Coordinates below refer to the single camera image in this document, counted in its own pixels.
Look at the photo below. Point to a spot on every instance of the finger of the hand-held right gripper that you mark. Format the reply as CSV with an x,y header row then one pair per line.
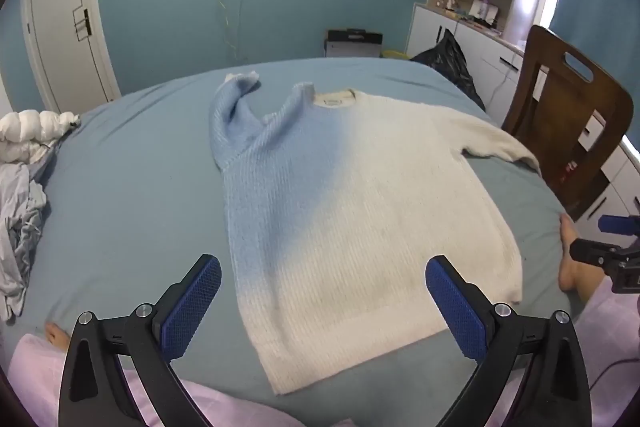
x,y
592,252
617,224

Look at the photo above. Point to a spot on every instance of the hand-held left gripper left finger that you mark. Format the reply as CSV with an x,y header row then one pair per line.
x,y
192,302

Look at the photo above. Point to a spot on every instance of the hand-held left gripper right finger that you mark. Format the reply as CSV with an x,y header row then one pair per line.
x,y
457,307

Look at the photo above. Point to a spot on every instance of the blue and white knit sweater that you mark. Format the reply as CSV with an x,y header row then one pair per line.
x,y
350,207

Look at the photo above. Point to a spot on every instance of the person's right foot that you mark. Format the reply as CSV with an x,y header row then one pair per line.
x,y
570,257

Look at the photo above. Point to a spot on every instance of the person's foot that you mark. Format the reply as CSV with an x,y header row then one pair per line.
x,y
570,257
56,334

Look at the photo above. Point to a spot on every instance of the bed with blue sheet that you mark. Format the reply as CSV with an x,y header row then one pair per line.
x,y
125,207

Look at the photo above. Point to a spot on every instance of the brown wooden chair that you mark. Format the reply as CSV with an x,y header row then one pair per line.
x,y
555,107

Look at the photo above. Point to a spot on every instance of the person's left foot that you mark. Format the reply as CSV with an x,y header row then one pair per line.
x,y
56,334

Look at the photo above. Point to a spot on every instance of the grey crumpled cloth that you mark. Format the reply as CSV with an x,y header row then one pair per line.
x,y
20,232

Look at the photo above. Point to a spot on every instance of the black plastic bag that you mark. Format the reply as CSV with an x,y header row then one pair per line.
x,y
450,62

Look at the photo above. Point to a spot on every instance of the white puffy jacket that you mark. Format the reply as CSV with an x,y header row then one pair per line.
x,y
30,129

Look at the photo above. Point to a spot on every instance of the white box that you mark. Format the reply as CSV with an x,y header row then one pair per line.
x,y
486,13

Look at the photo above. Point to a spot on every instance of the white lower cabinet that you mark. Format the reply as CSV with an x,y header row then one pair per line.
x,y
425,27

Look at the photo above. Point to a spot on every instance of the white door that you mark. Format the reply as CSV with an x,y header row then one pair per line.
x,y
55,32

